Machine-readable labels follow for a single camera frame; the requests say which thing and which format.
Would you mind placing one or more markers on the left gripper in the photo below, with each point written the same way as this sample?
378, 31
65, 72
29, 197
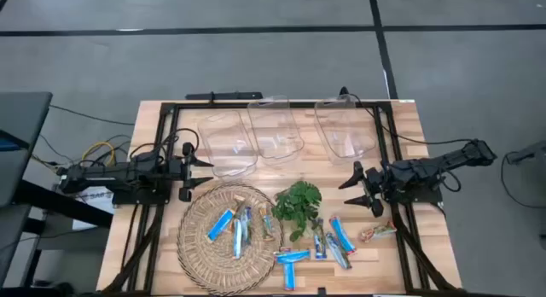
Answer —
179, 171

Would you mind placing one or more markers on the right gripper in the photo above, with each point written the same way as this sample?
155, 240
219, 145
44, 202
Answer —
375, 184

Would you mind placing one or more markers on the multicoloured granola bar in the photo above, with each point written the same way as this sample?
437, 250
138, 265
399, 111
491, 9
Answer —
377, 232

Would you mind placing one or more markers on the dark and blue granola bar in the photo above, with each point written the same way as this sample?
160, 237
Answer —
320, 246

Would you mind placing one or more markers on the pale blue granola bar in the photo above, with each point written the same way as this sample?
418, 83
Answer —
237, 243

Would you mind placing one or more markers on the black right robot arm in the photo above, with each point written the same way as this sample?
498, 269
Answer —
448, 160

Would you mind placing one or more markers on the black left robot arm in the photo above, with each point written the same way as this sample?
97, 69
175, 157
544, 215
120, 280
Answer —
106, 175

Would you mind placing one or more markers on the clear plastic bin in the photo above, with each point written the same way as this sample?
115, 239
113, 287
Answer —
343, 130
275, 135
226, 147

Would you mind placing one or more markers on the green leafy plant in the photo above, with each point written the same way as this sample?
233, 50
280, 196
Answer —
296, 203

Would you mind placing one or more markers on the round woven placemat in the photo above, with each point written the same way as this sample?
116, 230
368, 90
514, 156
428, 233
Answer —
205, 263

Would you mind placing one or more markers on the white printed box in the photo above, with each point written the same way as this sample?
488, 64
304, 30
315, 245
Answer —
91, 213

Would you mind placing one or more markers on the black desk beam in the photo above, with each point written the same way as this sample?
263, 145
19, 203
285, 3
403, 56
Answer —
64, 205

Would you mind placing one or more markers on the grey desk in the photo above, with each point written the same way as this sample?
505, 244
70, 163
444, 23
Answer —
21, 118

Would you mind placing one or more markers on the black aluminium frame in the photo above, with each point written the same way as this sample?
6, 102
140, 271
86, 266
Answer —
192, 106

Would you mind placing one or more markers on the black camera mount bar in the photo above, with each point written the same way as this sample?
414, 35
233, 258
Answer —
224, 96

